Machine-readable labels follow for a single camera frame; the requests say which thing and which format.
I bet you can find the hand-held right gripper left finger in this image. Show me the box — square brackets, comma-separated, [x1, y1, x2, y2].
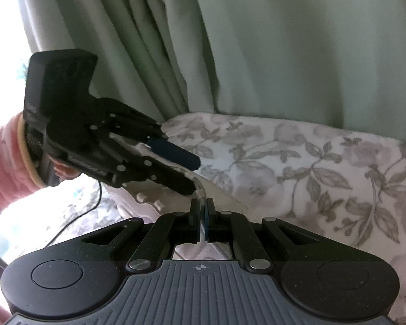
[83, 199, 204, 273]

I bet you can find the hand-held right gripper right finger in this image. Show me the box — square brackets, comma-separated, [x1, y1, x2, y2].
[205, 199, 322, 273]

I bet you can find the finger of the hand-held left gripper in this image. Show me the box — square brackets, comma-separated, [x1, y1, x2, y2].
[95, 98, 200, 171]
[103, 142, 194, 196]

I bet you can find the white sneaker shoe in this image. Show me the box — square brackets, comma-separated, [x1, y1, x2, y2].
[110, 134, 247, 219]

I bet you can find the person's left hand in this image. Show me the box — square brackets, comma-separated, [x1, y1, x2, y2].
[54, 163, 80, 180]

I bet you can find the bright window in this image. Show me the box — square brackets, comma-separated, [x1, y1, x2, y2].
[0, 0, 32, 122]

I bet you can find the floral blanket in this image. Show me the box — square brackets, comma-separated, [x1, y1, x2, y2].
[98, 112, 406, 325]

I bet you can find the green curtain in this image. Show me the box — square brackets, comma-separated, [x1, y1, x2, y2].
[14, 0, 406, 143]

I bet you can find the thin black cable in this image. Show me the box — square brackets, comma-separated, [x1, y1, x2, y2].
[49, 181, 104, 244]

